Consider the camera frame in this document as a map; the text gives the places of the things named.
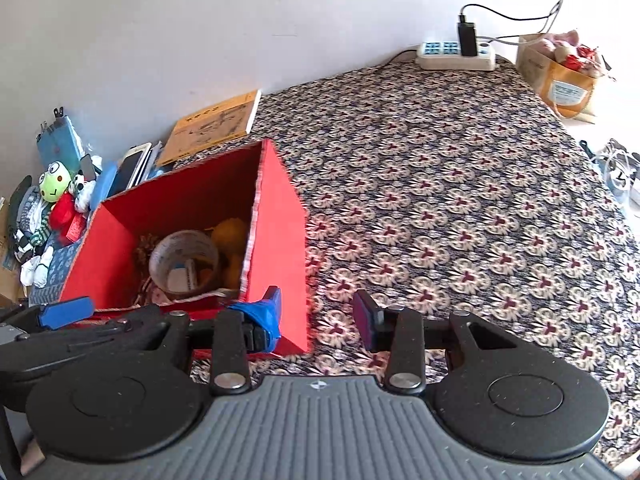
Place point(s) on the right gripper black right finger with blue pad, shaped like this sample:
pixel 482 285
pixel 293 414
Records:
pixel 398 331

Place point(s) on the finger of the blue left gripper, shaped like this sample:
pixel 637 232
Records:
pixel 65 313

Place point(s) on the right gripper black left finger blue tape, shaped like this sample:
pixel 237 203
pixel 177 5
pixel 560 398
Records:
pixel 242 329

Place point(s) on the clear packing tape roll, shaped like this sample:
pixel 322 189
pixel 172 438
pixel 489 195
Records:
pixel 184 263

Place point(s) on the red cardboard storage box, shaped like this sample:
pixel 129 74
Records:
pixel 249 183

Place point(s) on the brown cardboard box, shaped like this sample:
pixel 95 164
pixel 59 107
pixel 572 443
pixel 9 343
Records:
pixel 11 287

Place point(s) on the yellow round toy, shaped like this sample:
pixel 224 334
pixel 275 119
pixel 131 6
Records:
pixel 230 238

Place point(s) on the green frog plush toy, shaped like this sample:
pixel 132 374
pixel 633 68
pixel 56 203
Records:
pixel 32 248

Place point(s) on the brown pine cone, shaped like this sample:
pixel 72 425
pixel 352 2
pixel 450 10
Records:
pixel 144 249

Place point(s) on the white panda plush toy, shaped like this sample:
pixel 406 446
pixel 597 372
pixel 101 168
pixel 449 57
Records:
pixel 82 190

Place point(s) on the blue glasses case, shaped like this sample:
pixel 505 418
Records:
pixel 104 182

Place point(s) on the patterned floral table cloth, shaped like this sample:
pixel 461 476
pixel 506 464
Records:
pixel 443 191

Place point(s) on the white tablet device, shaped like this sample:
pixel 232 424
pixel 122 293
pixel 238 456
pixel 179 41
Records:
pixel 130 168

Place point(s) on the yellow paperback book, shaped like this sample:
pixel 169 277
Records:
pixel 222 122

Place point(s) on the white power strip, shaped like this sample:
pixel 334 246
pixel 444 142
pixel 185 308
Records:
pixel 446 55

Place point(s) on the black power adapter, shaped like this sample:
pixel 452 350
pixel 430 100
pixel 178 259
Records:
pixel 467 38

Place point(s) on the brown paper gift bag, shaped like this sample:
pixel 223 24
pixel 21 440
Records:
pixel 563 71

